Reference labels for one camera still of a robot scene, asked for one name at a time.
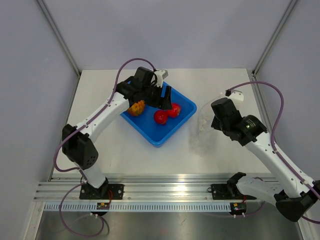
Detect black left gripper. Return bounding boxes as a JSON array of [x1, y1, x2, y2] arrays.
[[141, 82, 172, 110]]

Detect dark red toy pomegranate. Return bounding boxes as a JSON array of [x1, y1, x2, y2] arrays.
[[153, 110, 168, 125]]

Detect orange toy pineapple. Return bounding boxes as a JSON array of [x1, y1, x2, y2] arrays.
[[127, 100, 145, 117]]

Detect clear zip top bag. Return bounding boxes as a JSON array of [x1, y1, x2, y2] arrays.
[[189, 92, 223, 157]]

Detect red toy apple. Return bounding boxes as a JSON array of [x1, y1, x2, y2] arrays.
[[166, 103, 181, 118]]

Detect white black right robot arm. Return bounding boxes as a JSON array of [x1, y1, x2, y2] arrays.
[[210, 97, 320, 222]]

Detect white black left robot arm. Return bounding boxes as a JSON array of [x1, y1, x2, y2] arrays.
[[62, 67, 172, 199]]

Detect blue plastic tray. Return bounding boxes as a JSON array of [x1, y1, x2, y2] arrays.
[[121, 88, 197, 148]]

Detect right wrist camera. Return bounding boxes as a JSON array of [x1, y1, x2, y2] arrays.
[[225, 89, 244, 109]]

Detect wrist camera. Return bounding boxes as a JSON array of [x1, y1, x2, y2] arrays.
[[225, 89, 244, 109], [153, 69, 169, 81]]

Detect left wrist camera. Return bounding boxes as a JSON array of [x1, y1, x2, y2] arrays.
[[153, 69, 169, 81]]

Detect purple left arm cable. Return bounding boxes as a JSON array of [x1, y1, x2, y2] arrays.
[[53, 57, 157, 237]]

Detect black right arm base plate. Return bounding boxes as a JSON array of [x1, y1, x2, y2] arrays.
[[207, 183, 257, 201]]

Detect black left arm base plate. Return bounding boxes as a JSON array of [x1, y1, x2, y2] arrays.
[[79, 183, 125, 200]]

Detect right aluminium frame post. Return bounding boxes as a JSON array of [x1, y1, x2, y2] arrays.
[[252, 0, 300, 78]]

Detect aluminium frame post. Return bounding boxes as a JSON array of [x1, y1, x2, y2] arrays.
[[35, 0, 81, 79], [252, 0, 300, 78]]

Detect left aluminium frame post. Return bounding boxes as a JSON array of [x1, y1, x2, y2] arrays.
[[35, 0, 81, 79]]

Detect aluminium table edge rail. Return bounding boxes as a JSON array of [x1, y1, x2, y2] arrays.
[[33, 173, 232, 202]]

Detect white slotted cable duct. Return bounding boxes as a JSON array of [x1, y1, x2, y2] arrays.
[[44, 202, 231, 213]]

